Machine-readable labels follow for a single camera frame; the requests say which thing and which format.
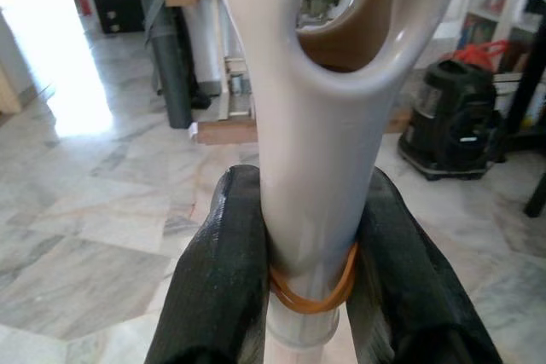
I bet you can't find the black wheeled appliance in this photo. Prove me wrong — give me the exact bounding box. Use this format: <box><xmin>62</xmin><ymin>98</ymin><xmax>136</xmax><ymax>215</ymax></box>
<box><xmin>397</xmin><ymin>59</ymin><xmax>502</xmax><ymax>182</ymax></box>

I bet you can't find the rolled grey mat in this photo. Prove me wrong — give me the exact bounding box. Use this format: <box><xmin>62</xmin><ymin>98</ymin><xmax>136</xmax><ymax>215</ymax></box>
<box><xmin>140</xmin><ymin>0</ymin><xmax>193</xmax><ymax>129</ymax></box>

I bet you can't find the black table leg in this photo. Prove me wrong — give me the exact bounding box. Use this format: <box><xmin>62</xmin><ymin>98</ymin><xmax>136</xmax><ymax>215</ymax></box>
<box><xmin>505</xmin><ymin>0</ymin><xmax>546</xmax><ymax>218</ymax></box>

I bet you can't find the red bag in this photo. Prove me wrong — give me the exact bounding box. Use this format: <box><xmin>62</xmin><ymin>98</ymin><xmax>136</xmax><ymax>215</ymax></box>
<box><xmin>451</xmin><ymin>38</ymin><xmax>511</xmax><ymax>71</ymax></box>

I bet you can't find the beige broom with wooden stick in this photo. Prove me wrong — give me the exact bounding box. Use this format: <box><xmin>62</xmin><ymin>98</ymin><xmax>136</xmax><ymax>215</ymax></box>
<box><xmin>219</xmin><ymin>0</ymin><xmax>464</xmax><ymax>364</ymax></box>

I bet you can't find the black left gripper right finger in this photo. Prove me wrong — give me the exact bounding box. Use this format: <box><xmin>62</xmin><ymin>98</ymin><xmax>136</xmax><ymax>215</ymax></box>
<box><xmin>347</xmin><ymin>165</ymin><xmax>504</xmax><ymax>364</ymax></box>

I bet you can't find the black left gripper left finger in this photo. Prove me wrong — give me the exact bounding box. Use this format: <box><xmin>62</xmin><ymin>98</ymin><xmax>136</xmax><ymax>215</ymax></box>
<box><xmin>142</xmin><ymin>163</ymin><xmax>274</xmax><ymax>364</ymax></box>

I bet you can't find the orange rubber band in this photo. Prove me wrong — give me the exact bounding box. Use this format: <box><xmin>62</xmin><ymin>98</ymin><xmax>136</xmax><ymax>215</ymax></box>
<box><xmin>268</xmin><ymin>244</ymin><xmax>359</xmax><ymax>314</ymax></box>

